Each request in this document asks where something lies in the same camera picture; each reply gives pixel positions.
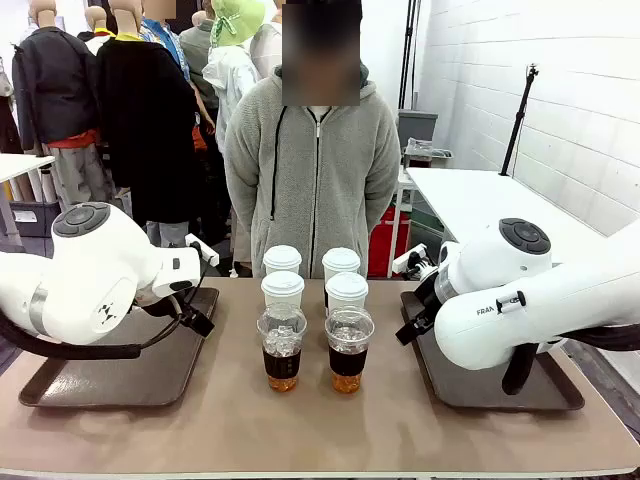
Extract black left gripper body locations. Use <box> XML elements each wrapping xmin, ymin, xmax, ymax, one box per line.
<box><xmin>135</xmin><ymin>293</ymin><xmax>185</xmax><ymax>319</ymax></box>

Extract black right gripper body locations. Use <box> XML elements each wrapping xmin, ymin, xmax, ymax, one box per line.
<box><xmin>413</xmin><ymin>272</ymin><xmax>442</xmax><ymax>325</ymax></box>

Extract clear iced coffee cup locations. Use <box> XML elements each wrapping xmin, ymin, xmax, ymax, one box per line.
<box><xmin>256</xmin><ymin>301</ymin><xmax>308</xmax><ymax>393</ymax></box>
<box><xmin>324</xmin><ymin>305</ymin><xmax>376</xmax><ymax>395</ymax></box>

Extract white paper cup black sleeve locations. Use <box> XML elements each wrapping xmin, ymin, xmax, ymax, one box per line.
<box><xmin>262</xmin><ymin>244</ymin><xmax>303</xmax><ymax>277</ymax></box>
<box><xmin>324</xmin><ymin>271</ymin><xmax>370</xmax><ymax>315</ymax></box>
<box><xmin>260</xmin><ymin>270</ymin><xmax>306</xmax><ymax>310</ymax></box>
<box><xmin>321</xmin><ymin>247</ymin><xmax>362</xmax><ymax>285</ymax></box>

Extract brown plastic serving tray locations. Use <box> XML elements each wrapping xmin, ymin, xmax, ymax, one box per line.
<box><xmin>18</xmin><ymin>286</ymin><xmax>220</xmax><ymax>409</ymax></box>
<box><xmin>399</xmin><ymin>291</ymin><xmax>586</xmax><ymax>413</ymax></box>

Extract red box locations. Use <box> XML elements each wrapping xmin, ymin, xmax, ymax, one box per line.
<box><xmin>367</xmin><ymin>206</ymin><xmax>413</xmax><ymax>279</ymax></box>

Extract white side table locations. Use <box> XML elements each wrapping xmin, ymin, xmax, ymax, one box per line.
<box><xmin>405</xmin><ymin>167</ymin><xmax>614</xmax><ymax>254</ymax></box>

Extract clear plastic bag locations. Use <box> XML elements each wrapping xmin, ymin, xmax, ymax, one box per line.
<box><xmin>403</xmin><ymin>137</ymin><xmax>454</xmax><ymax>162</ymax></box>

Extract grey storage box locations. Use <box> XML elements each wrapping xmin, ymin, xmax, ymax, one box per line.
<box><xmin>8</xmin><ymin>199</ymin><xmax>62</xmax><ymax>239</ymax></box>

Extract person in grey fleece hoodie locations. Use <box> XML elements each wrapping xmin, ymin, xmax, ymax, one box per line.
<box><xmin>223</xmin><ymin>0</ymin><xmax>402</xmax><ymax>280</ymax></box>

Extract grey plastic bin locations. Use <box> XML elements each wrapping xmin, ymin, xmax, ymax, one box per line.
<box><xmin>397</xmin><ymin>109</ymin><xmax>439</xmax><ymax>151</ymax></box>

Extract mannequin in black coat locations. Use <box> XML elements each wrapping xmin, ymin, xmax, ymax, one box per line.
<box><xmin>94</xmin><ymin>0</ymin><xmax>202</xmax><ymax>249</ymax></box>

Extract white desk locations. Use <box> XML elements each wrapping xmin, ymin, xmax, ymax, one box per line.
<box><xmin>0</xmin><ymin>153</ymin><xmax>57</xmax><ymax>246</ymax></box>

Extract black tripod stand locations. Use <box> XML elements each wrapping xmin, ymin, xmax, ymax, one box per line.
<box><xmin>499</xmin><ymin>62</ymin><xmax>541</xmax><ymax>177</ymax></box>

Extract mannequin in white jacket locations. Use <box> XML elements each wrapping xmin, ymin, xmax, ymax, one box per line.
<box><xmin>201</xmin><ymin>29</ymin><xmax>262</xmax><ymax>157</ymax></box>

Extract mannequin in dark grey jacket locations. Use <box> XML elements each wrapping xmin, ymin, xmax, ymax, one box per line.
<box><xmin>10</xmin><ymin>0</ymin><xmax>110</xmax><ymax>212</ymax></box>

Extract black light stand poles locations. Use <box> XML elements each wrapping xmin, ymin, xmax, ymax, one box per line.
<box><xmin>397</xmin><ymin>0</ymin><xmax>422</xmax><ymax>112</ymax></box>

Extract mannequin in grey-green jacket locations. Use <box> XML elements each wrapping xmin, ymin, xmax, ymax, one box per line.
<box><xmin>178</xmin><ymin>8</ymin><xmax>222</xmax><ymax>112</ymax></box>

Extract person in blue patterned shirt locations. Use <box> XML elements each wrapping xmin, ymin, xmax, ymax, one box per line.
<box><xmin>138</xmin><ymin>0</ymin><xmax>217</xmax><ymax>151</ymax></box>

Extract mannequin in white shirt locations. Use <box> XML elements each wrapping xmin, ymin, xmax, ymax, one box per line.
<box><xmin>248</xmin><ymin>0</ymin><xmax>284</xmax><ymax>81</ymax></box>

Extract mannequin with yellow collar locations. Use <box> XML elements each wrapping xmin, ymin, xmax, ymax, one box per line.
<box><xmin>76</xmin><ymin>4</ymin><xmax>117</xmax><ymax>57</ymax></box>

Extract green bucket hat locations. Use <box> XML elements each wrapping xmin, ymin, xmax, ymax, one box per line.
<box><xmin>209</xmin><ymin>0</ymin><xmax>267</xmax><ymax>48</ymax></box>

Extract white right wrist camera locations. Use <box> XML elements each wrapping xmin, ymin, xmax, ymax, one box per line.
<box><xmin>391</xmin><ymin>243</ymin><xmax>430</xmax><ymax>276</ymax></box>

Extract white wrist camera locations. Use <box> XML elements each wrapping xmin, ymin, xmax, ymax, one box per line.
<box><xmin>184</xmin><ymin>233</ymin><xmax>220</xmax><ymax>268</ymax></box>
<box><xmin>391</xmin><ymin>243</ymin><xmax>430</xmax><ymax>276</ymax></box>

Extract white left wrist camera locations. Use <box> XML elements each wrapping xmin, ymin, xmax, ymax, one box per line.
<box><xmin>184</xmin><ymin>233</ymin><xmax>220</xmax><ymax>268</ymax></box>

